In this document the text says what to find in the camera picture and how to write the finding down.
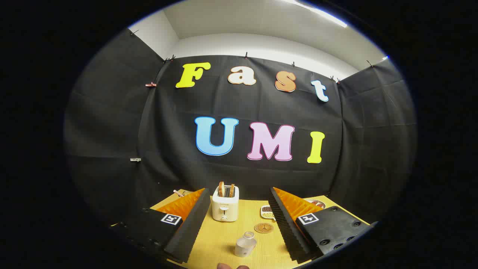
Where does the white divided dish with grains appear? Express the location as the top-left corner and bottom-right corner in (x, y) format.
(260, 205), (277, 221)

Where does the wooden table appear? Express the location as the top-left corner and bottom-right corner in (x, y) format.
(149, 189), (370, 269)

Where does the black backdrop cloth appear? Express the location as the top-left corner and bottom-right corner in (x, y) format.
(63, 28), (417, 225)

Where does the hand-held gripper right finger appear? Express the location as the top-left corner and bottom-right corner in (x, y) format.
(268, 187), (374, 262)

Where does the clear juice bottle white label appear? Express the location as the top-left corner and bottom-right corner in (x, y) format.
(235, 231), (257, 257)

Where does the white toaster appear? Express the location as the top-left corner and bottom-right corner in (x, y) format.
(212, 185), (240, 222)

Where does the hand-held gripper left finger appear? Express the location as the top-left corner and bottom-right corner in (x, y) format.
(112, 188), (211, 264)

